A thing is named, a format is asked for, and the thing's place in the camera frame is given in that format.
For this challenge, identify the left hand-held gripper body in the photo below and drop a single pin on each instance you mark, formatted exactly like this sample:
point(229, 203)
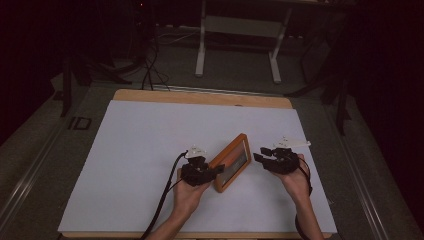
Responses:
point(196, 173)

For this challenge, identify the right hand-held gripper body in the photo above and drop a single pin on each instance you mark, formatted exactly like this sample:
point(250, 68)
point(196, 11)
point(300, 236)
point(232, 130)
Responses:
point(285, 161)

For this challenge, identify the wooden picture frame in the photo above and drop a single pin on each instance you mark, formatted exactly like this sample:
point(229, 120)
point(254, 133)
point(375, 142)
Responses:
point(235, 159)

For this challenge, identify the person's left hand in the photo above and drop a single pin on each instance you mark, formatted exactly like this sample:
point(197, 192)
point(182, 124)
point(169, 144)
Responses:
point(188, 198)

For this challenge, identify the person's right hand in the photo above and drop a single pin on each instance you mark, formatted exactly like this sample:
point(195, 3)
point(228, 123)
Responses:
point(298, 185)

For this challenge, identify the white table mat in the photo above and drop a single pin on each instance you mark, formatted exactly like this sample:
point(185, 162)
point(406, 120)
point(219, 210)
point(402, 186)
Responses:
point(143, 150)

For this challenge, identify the wooden table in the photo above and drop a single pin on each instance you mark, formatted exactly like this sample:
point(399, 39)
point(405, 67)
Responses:
point(200, 97)

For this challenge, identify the black metal stand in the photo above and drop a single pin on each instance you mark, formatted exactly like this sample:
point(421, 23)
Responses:
point(66, 90)
point(340, 106)

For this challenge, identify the white metal desk frame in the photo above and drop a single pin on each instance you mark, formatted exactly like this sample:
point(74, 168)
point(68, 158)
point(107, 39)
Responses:
point(275, 63)

